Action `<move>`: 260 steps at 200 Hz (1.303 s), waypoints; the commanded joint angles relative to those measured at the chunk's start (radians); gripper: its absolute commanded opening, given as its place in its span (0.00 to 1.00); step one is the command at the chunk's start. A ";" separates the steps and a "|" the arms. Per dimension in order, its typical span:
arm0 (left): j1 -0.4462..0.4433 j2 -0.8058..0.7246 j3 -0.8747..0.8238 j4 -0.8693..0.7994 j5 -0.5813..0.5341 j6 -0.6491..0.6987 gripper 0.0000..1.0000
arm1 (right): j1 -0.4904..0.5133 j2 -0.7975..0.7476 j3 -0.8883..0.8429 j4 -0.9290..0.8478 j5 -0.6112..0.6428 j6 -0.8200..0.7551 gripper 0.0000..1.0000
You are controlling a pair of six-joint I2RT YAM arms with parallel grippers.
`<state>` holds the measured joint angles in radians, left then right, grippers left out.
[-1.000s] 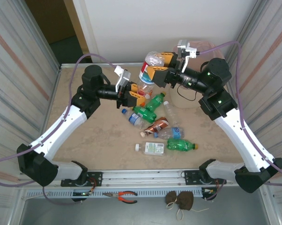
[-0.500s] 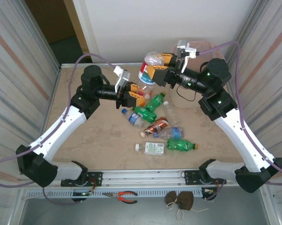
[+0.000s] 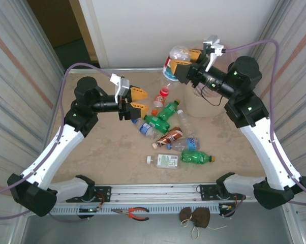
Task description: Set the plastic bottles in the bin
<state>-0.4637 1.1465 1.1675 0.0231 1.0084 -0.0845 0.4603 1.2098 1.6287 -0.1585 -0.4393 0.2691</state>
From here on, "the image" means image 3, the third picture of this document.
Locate white slotted cable duct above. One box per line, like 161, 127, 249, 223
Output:
51, 204, 221, 217

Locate black controller board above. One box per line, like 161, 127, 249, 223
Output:
78, 207, 102, 214
219, 203, 237, 217

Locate orange label bottle orange cap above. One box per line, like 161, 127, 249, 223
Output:
151, 94, 168, 116

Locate beige pouch string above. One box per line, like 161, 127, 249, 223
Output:
180, 219, 228, 240

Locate clear bottle blue cap label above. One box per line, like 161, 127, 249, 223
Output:
132, 118, 159, 141

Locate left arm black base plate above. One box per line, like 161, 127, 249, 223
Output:
66, 186, 112, 203

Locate clear bottle light blue label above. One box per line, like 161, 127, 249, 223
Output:
166, 138, 202, 153

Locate aluminium mounting rail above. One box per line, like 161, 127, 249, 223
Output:
51, 181, 295, 204

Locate brown cloth pouch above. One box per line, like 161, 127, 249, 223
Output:
178, 207, 193, 222
191, 207, 211, 228

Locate clear unlabelled bottle white cap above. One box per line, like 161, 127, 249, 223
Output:
176, 109, 199, 139

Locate pink bin liner bag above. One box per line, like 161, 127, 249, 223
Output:
187, 42, 236, 99

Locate orange handled pliers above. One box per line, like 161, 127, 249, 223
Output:
111, 207, 150, 221

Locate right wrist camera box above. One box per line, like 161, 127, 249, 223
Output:
203, 35, 225, 73

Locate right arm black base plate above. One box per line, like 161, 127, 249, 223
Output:
200, 183, 247, 202

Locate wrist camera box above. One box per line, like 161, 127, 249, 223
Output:
109, 73, 131, 99
203, 35, 225, 73

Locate clear bottle red cap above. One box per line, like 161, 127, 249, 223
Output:
160, 45, 192, 97

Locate beige plastic waste bin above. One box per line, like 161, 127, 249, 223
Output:
183, 42, 236, 118

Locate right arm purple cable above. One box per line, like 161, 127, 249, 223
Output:
223, 38, 306, 219

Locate aluminium table edge rail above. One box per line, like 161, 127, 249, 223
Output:
65, 66, 169, 75

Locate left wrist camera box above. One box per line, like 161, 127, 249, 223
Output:
109, 73, 131, 99

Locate copper brown label bottle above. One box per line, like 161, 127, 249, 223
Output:
152, 126, 184, 149

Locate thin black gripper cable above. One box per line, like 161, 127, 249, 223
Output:
200, 85, 228, 108

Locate green white label bottle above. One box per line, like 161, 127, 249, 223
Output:
146, 153, 181, 170

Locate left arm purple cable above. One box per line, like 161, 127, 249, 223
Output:
0, 63, 117, 224

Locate green plastic bottle yellow cap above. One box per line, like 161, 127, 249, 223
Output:
157, 98, 181, 121
141, 113, 172, 134
180, 150, 217, 165

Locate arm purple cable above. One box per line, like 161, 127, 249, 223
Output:
223, 38, 306, 219
0, 63, 117, 224

